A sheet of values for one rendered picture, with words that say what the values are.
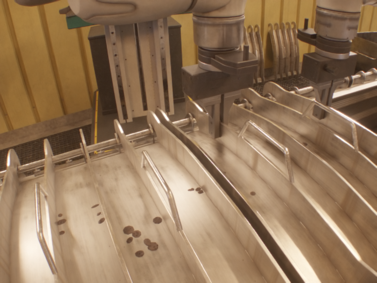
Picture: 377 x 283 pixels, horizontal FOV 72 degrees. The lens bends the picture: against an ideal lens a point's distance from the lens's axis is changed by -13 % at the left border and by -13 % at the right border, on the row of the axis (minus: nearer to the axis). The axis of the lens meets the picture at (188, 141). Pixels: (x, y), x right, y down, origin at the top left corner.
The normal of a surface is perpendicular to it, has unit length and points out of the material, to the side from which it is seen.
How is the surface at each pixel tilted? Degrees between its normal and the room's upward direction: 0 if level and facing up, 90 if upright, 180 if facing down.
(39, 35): 90
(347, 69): 90
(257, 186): 1
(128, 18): 142
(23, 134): 90
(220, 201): 90
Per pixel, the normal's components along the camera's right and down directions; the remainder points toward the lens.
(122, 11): 0.32, 0.89
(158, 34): 0.25, 0.54
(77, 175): -0.14, -0.92
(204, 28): -0.63, 0.46
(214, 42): -0.24, 0.55
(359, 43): -0.93, 0.22
